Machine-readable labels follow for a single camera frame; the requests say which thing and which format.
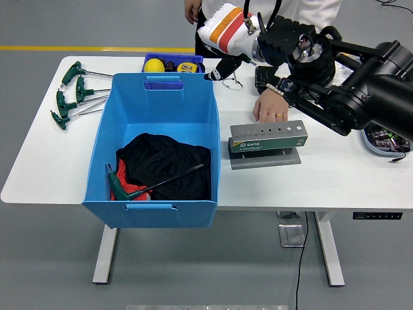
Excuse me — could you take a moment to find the person's right hand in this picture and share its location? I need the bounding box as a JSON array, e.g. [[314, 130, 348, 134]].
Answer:
[[184, 0, 203, 25]]

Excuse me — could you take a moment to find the person's left hand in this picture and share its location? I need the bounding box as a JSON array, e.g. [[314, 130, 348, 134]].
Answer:
[[252, 87, 290, 124]]

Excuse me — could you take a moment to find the green grey hex key stand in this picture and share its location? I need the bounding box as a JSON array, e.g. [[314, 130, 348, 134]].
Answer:
[[227, 119, 308, 171]]

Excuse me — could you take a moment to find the large green T-handle hex key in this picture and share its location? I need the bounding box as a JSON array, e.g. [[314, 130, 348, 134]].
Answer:
[[105, 163, 205, 202]]

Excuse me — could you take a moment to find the large light blue plastic box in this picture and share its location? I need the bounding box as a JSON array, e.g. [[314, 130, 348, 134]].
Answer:
[[81, 72, 221, 229]]

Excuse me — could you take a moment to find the small dark blue bin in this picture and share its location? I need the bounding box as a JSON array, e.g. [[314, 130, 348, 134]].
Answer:
[[141, 53, 205, 74]]

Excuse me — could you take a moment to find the yellow ball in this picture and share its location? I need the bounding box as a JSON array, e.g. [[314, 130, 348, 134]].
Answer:
[[143, 58, 165, 73]]

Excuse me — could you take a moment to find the person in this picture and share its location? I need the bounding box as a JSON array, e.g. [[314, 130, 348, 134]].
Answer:
[[184, 0, 343, 124]]

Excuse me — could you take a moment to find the black cloth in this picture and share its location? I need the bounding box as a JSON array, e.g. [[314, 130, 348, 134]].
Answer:
[[115, 132, 212, 201]]

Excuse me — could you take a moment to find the grey bowl of parts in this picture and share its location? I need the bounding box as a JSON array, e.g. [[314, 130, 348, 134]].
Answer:
[[363, 124, 413, 156]]

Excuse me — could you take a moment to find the silver floor plate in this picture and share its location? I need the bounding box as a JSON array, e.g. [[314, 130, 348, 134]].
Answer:
[[277, 223, 307, 248]]

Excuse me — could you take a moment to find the black table control panel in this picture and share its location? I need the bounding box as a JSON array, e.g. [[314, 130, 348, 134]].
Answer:
[[352, 211, 403, 220]]

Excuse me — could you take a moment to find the white table leg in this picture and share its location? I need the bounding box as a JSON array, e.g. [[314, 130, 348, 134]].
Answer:
[[314, 211, 346, 287], [92, 224, 119, 285]]

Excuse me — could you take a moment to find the orange cloth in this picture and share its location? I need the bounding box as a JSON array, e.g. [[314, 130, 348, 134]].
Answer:
[[110, 160, 153, 201]]

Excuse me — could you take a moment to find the white bead bracelet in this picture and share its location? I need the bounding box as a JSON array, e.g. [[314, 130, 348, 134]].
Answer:
[[266, 83, 287, 97]]

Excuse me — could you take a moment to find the steel wire loop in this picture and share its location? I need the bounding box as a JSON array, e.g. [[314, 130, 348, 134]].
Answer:
[[221, 76, 244, 92]]

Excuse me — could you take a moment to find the black cable on floor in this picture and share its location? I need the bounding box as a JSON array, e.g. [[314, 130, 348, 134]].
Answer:
[[376, 0, 413, 17]]

